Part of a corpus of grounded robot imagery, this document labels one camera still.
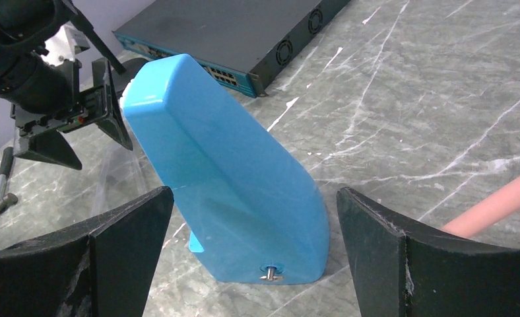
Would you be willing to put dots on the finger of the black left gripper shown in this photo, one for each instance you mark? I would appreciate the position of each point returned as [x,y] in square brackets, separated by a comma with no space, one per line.
[50,147]
[109,119]

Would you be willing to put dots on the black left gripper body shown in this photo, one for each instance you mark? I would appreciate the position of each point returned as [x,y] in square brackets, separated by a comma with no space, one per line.
[69,108]

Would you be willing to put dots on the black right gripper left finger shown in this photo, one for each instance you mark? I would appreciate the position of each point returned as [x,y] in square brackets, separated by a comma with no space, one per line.
[101,266]

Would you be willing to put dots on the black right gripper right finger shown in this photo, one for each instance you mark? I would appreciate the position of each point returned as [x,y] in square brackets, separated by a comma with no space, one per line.
[402,267]

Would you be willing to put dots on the clear plastic metronome cover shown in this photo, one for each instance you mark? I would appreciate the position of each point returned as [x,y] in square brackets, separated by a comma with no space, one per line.
[120,180]

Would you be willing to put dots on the blue metronome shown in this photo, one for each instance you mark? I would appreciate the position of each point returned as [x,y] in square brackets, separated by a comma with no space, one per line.
[254,212]

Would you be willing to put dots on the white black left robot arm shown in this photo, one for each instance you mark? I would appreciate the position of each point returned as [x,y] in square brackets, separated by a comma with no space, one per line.
[25,27]

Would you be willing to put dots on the black microphone on round stand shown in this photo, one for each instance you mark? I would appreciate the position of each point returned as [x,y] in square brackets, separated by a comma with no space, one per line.
[122,73]

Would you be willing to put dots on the pink tripod music stand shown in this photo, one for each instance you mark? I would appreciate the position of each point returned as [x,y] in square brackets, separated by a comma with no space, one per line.
[488,212]

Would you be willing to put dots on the red handled tool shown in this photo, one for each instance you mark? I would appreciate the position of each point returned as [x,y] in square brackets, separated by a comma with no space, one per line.
[9,199]

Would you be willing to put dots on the black blue network switch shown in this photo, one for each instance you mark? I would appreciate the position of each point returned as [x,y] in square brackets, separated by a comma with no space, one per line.
[243,44]

